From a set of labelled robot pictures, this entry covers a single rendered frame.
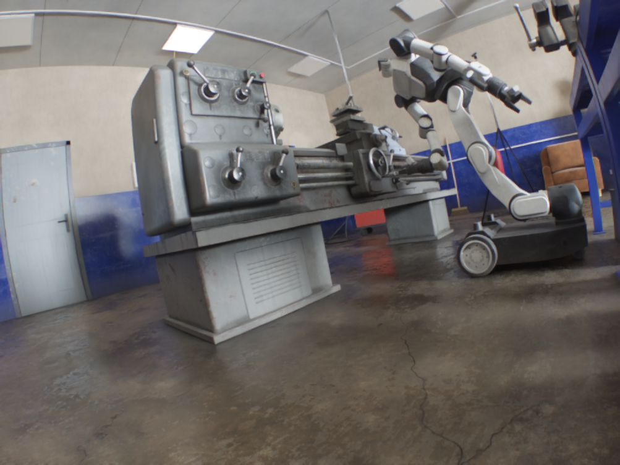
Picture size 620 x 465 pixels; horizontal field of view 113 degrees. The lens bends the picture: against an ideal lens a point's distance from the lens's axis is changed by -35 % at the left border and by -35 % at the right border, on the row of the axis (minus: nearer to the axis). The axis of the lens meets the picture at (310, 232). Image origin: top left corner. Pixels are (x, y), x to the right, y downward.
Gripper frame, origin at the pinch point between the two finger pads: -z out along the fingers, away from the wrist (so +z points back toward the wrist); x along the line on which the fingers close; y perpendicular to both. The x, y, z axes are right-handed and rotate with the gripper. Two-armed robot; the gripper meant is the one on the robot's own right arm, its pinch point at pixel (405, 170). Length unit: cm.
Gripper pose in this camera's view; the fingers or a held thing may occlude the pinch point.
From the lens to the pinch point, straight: 194.5
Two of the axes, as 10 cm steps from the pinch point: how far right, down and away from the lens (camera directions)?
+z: 7.0, -1.2, -7.1
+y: 2.8, 9.5, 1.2
